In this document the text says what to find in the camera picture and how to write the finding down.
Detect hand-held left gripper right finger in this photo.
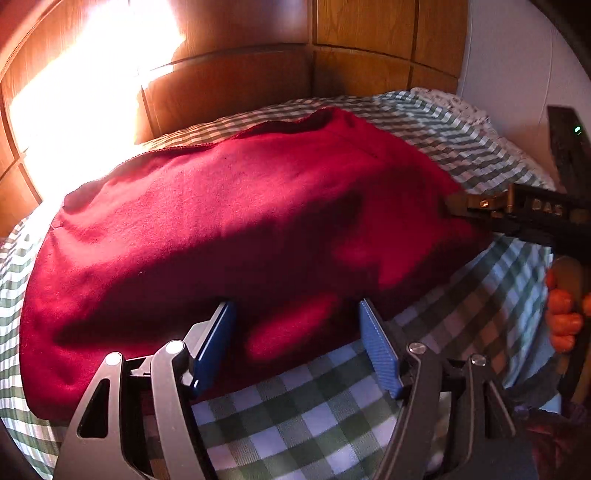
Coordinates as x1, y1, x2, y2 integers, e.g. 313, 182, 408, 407
358, 298, 539, 480

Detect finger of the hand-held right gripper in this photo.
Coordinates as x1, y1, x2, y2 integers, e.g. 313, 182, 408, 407
444, 191, 555, 247

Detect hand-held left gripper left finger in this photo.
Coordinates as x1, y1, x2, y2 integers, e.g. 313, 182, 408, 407
54, 300, 239, 480

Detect red garment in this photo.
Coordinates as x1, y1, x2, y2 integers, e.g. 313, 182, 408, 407
18, 106, 496, 423

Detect person's right hand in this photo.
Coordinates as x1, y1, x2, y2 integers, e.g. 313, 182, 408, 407
545, 268, 591, 354

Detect green checked bedsheet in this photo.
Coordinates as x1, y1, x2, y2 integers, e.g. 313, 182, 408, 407
0, 88, 561, 480

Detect white patterned pillow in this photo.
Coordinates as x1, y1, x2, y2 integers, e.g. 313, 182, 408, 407
410, 87, 491, 126

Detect dark cloth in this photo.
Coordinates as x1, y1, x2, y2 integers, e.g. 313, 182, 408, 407
505, 351, 591, 480

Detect wooden wardrobe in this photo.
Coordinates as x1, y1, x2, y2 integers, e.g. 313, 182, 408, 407
0, 0, 472, 241

